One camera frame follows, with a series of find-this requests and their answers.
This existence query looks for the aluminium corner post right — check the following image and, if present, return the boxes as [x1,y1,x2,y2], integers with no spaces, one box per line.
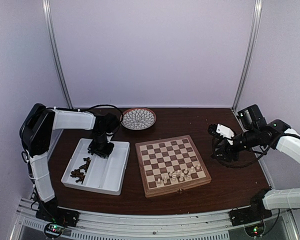
[231,0,263,112]

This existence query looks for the aluminium corner post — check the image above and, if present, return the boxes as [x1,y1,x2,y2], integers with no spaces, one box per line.
[42,0,73,109]
[231,0,263,112]

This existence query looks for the aluminium corner post left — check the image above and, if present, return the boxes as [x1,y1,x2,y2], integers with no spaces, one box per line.
[42,0,73,109]

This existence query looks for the white compartment tray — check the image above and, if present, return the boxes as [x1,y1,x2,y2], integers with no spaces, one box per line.
[61,138,130,196]

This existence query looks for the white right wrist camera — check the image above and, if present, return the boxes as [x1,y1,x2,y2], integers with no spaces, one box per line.
[207,123,235,146]

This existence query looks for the pile of dark chess pieces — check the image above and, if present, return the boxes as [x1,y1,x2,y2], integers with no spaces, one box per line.
[70,157,92,184]

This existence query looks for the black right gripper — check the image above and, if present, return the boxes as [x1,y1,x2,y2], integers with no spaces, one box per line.
[211,127,259,163]

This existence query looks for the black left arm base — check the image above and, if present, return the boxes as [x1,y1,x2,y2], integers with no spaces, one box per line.
[35,199,80,239]

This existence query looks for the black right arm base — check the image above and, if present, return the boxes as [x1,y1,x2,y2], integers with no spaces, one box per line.
[229,188,272,238]

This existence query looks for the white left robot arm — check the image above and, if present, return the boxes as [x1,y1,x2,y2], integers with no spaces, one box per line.
[19,103,123,203]

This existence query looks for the white chess king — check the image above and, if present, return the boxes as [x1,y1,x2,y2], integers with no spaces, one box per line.
[170,172,177,183]

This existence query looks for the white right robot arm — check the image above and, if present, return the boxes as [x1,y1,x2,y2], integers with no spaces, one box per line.
[207,104,300,221]

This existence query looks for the floral patterned ceramic plate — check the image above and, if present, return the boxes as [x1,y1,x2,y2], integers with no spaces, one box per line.
[120,107,157,131]

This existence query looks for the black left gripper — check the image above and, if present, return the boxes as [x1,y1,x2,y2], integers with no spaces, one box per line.
[88,131,115,158]

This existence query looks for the wooden chess board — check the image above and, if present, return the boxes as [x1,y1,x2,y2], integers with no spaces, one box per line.
[135,135,212,198]

